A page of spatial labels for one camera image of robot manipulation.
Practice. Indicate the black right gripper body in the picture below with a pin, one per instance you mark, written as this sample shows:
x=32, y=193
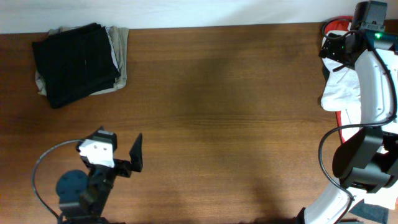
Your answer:
x=337, y=51

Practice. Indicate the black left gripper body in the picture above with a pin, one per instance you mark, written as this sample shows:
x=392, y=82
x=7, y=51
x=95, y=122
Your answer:
x=122, y=166

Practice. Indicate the black shorts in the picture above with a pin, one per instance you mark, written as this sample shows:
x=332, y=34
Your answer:
x=76, y=63

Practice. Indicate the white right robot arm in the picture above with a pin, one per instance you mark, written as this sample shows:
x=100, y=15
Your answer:
x=367, y=162

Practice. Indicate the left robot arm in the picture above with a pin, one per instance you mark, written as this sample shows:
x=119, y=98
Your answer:
x=83, y=196

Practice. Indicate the red garment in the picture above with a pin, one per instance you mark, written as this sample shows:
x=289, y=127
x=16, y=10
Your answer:
x=340, y=27

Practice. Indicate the white shirt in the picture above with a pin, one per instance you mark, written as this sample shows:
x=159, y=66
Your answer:
x=342, y=95

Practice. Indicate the folded khaki shorts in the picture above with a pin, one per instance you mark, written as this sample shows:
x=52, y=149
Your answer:
x=118, y=39

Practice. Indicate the dark grey garment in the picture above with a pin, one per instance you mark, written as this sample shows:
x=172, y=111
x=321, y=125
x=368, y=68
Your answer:
x=374, y=213

